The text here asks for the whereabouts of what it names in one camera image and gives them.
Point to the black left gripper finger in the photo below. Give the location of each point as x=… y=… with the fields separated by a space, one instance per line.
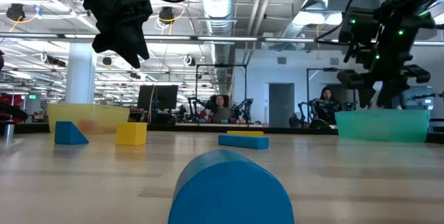
x=144 y=50
x=132 y=57

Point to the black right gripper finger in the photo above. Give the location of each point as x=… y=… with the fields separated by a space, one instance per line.
x=390 y=92
x=367 y=95

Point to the yellow cube block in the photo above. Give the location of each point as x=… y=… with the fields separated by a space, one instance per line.
x=131 y=134

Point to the blue wedge block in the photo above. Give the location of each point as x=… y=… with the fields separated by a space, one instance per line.
x=67 y=135

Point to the yellow bar block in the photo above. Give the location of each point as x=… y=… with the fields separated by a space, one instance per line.
x=244 y=133

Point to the blue bar block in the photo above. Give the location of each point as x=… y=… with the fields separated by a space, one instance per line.
x=243 y=141

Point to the large blue cylinder block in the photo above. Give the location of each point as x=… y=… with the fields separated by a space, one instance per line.
x=229 y=193

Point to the black background robot arm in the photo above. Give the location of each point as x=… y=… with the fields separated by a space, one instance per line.
x=246 y=106
x=194 y=104
x=430 y=95

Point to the teal translucent plastic bin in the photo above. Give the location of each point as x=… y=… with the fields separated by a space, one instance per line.
x=374 y=125

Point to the grey monitor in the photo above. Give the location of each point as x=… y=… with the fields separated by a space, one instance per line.
x=421 y=95

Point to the person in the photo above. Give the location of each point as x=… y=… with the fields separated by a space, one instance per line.
x=326 y=94
x=220 y=113

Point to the black monitor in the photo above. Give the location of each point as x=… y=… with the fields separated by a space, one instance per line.
x=163 y=97

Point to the dark round object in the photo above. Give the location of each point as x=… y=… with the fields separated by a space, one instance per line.
x=319 y=124

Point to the white column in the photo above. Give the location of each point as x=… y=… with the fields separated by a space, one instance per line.
x=79 y=78

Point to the yellow translucent plastic bin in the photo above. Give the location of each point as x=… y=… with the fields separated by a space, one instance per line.
x=100 y=114

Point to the long ceiling light strip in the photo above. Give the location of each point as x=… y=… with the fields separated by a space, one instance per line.
x=222 y=38

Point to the grey door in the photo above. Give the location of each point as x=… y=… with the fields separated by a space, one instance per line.
x=281 y=104

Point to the background desk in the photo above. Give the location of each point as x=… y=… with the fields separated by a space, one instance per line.
x=208 y=125

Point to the green exit sign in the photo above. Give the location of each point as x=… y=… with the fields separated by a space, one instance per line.
x=32 y=96

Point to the red machine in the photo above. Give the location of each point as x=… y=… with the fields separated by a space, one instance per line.
x=10 y=98

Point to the metal bottle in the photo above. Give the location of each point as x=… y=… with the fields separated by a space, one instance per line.
x=9 y=130

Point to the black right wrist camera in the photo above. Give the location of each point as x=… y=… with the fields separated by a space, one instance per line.
x=359 y=26

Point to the grey wall vent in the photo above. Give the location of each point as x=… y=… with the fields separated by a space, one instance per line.
x=334 y=61
x=281 y=60

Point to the black metal frame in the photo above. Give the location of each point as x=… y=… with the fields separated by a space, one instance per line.
x=319 y=69
x=222 y=65

